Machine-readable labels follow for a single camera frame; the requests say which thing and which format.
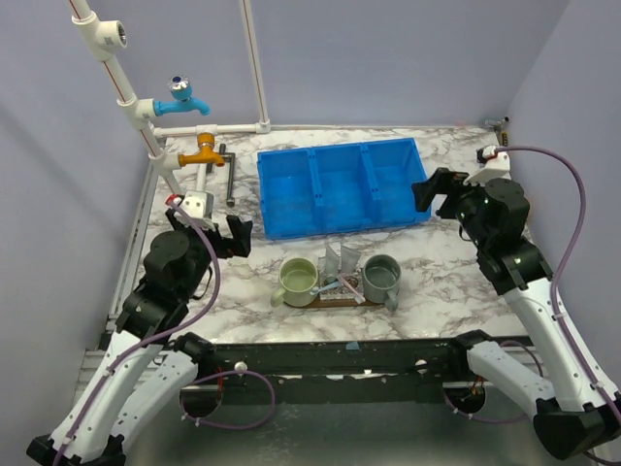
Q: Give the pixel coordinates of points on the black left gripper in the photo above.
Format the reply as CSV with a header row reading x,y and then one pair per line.
x,y
241,231

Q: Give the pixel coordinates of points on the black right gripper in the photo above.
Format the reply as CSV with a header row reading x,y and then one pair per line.
x,y
442,181

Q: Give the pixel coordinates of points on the light green ceramic mug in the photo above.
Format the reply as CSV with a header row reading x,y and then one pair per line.
x,y
297,277

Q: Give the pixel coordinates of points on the blue plastic divided bin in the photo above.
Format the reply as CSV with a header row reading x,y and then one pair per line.
x,y
339,188

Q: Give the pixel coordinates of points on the oval wooden tray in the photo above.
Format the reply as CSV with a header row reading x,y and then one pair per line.
x,y
318,303

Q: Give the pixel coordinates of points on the grey ceramic mug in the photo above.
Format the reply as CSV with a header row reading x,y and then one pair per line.
x,y
381,278

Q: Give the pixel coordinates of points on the toothpaste tube red cap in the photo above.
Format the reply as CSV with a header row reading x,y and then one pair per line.
x,y
349,260

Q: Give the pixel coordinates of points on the pink toothbrush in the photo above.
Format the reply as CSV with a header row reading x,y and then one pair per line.
x,y
359,298

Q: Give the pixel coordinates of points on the clear plastic square holder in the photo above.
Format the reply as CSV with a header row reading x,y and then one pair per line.
x,y
341,292

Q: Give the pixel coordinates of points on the toothpaste tube green cap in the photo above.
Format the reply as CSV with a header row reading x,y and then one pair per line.
x,y
331,265

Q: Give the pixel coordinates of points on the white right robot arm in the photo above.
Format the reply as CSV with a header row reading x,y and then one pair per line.
x,y
577,406

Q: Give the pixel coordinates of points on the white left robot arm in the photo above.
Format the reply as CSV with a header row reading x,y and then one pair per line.
x,y
116,406

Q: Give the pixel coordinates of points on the black metal hex key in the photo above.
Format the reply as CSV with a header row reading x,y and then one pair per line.
x,y
230,159

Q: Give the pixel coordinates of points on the yellow black tool at corner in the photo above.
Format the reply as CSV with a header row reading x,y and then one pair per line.
x,y
499,127

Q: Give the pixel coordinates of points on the orange plastic faucet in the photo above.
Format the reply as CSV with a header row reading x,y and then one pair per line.
x,y
205,154

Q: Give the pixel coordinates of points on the blue plastic faucet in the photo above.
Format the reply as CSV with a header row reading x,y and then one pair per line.
x,y
183,99

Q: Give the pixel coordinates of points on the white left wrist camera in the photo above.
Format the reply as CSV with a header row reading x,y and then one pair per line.
x,y
198,206

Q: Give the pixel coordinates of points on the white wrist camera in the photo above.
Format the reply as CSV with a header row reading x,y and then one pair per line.
x,y
198,206
494,163

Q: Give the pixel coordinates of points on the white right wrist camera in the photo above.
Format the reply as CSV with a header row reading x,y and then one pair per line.
x,y
494,163

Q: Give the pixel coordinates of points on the black metal base rail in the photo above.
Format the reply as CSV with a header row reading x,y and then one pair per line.
x,y
330,372

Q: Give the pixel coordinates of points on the white PVC pipe frame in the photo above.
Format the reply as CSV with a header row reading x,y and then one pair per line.
x,y
104,38

